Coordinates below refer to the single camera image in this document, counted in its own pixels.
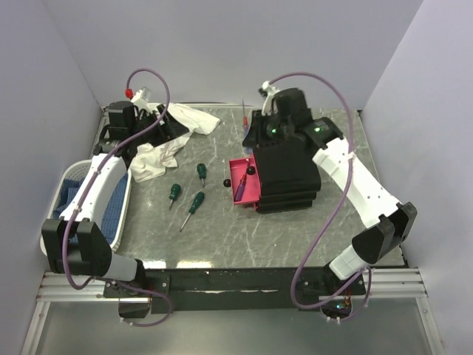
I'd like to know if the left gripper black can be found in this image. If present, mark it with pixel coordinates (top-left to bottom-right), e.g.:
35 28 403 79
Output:
129 104 189 148

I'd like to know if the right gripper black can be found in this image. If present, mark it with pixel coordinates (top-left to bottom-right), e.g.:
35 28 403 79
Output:
242 110 293 151

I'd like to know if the small red screwdriver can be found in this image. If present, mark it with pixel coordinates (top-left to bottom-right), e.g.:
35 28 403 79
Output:
242 99 249 137

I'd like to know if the black drawer cabinet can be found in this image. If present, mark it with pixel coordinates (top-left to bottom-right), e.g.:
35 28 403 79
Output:
253 141 321 214

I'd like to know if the blue red screwdriver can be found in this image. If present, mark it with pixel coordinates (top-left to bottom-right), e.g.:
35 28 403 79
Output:
234 166 254 202

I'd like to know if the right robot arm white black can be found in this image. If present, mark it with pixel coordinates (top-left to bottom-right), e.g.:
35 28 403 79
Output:
243 82 418 295

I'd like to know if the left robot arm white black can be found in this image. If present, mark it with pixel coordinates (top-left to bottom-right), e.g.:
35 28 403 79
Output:
41 101 188 297

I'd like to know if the white floral t-shirt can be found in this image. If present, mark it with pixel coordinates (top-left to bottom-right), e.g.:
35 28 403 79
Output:
129 104 220 183

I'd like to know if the green screwdriver upper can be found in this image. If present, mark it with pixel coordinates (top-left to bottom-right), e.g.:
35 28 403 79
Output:
197 163 207 187

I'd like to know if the green stubby screwdriver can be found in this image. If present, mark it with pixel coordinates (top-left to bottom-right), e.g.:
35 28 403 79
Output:
169 183 182 210

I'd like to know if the green long screwdriver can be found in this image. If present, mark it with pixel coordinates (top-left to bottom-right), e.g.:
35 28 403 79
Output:
179 192 205 232

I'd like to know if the blue checked shirt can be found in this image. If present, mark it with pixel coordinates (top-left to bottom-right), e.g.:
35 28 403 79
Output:
52 174 129 247

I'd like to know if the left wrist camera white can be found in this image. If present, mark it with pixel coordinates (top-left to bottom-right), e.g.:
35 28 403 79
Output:
125 87 153 112

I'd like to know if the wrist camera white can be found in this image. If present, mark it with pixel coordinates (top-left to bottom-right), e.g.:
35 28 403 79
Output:
125 87 153 112
259 81 280 116

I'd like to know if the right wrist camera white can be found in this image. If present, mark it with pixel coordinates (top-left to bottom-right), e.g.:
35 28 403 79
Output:
259 81 280 116

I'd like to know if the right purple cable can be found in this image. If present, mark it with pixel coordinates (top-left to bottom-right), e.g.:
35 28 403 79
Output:
290 72 372 322

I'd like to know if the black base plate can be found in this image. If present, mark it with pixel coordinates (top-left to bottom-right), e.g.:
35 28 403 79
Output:
103 267 366 314

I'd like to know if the aluminium rail frame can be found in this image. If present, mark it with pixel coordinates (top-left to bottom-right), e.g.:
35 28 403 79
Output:
35 268 427 302

